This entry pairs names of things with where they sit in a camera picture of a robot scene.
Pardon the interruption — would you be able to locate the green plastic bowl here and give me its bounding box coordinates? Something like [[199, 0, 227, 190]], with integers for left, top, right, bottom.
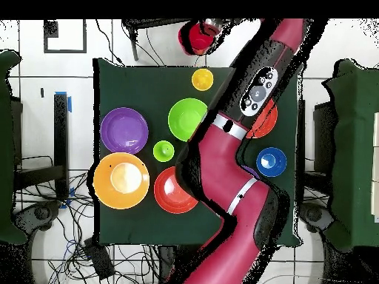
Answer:
[[167, 98, 209, 142]]

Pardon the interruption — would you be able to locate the yellow plastic cup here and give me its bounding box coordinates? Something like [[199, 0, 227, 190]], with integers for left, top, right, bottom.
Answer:
[[191, 68, 215, 92]]

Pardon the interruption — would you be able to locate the red plastic cup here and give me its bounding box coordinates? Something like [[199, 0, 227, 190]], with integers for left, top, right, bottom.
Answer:
[[178, 22, 220, 56]]

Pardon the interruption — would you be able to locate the green plastic cup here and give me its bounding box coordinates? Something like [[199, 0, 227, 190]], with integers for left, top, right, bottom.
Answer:
[[152, 140, 175, 163]]

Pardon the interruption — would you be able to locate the orange-red plastic bowl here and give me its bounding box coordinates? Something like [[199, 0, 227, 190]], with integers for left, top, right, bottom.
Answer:
[[153, 166, 199, 214], [246, 98, 278, 139]]

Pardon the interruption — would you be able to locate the purple plastic bowl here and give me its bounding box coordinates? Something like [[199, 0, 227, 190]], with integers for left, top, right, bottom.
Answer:
[[242, 165, 261, 180], [99, 106, 150, 155]]

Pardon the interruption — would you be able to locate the large orange plastic bowl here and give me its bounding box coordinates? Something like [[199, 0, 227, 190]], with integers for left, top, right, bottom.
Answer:
[[93, 152, 151, 210]]

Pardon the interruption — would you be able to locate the small blue plastic bowl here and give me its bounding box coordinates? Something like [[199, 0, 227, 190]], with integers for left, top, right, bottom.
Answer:
[[255, 146, 288, 178]]

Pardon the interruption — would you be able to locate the dark green tablecloth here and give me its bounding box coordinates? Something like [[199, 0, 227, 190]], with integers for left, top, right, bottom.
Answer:
[[93, 57, 304, 248]]

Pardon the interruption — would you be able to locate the blue tape strip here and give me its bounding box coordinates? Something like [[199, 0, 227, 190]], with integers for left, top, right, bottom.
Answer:
[[54, 90, 73, 113]]

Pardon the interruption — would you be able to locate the black power adapter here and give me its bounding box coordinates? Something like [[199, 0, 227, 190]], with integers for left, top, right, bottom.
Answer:
[[82, 237, 115, 280]]

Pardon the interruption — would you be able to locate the neighbouring green table cloth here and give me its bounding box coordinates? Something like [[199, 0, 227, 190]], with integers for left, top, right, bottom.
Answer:
[[322, 58, 379, 252], [0, 49, 27, 245]]

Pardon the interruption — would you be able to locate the white box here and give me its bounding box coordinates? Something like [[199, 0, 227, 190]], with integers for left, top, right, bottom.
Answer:
[[372, 111, 379, 223]]

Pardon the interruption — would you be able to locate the black floor cable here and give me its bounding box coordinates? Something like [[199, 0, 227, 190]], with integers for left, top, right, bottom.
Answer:
[[95, 18, 124, 65]]

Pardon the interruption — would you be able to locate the black camera stand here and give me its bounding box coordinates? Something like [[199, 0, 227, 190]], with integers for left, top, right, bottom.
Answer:
[[121, 18, 196, 61]]

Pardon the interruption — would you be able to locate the black metal frame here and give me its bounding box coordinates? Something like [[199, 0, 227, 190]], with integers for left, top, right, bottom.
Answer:
[[13, 93, 70, 199], [297, 100, 335, 196]]

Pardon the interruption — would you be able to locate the tangle of floor cables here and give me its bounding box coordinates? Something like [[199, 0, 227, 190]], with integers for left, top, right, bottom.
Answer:
[[14, 155, 161, 284]]

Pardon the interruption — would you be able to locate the black square floor frame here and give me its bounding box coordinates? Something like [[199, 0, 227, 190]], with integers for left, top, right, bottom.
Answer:
[[43, 19, 87, 54]]

